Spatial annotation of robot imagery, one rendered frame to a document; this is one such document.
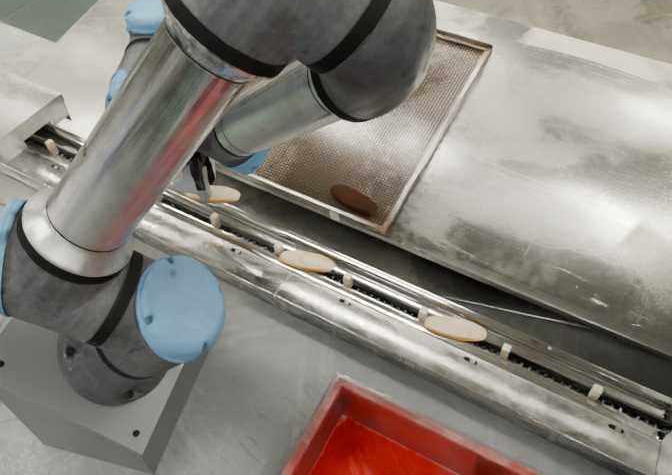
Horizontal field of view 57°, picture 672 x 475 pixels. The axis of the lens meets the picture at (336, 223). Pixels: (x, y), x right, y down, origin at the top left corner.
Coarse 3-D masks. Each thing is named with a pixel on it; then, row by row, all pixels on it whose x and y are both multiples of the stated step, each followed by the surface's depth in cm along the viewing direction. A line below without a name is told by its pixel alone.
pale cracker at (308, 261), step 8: (280, 256) 110; (288, 256) 109; (296, 256) 109; (304, 256) 109; (312, 256) 109; (320, 256) 109; (288, 264) 109; (296, 264) 108; (304, 264) 108; (312, 264) 108; (320, 264) 108; (328, 264) 108; (320, 272) 108
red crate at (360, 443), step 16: (336, 432) 92; (352, 432) 92; (368, 432) 92; (336, 448) 91; (352, 448) 91; (368, 448) 91; (384, 448) 91; (400, 448) 91; (320, 464) 89; (336, 464) 89; (352, 464) 89; (368, 464) 89; (384, 464) 89; (400, 464) 89; (416, 464) 89; (432, 464) 89
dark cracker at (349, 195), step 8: (336, 184) 114; (336, 192) 113; (344, 192) 113; (352, 192) 113; (344, 200) 112; (352, 200) 112; (360, 200) 111; (368, 200) 111; (352, 208) 111; (360, 208) 111; (368, 208) 111; (376, 208) 111
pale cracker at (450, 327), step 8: (432, 320) 101; (440, 320) 100; (448, 320) 100; (456, 320) 100; (464, 320) 101; (432, 328) 100; (440, 328) 99; (448, 328) 99; (456, 328) 99; (464, 328) 99; (472, 328) 99; (480, 328) 100; (448, 336) 99; (456, 336) 99; (464, 336) 99; (472, 336) 99; (480, 336) 99
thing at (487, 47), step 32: (448, 32) 131; (480, 64) 127; (448, 96) 124; (384, 128) 121; (288, 160) 119; (320, 160) 118; (352, 160) 118; (288, 192) 114; (320, 192) 114; (384, 192) 113; (384, 224) 109
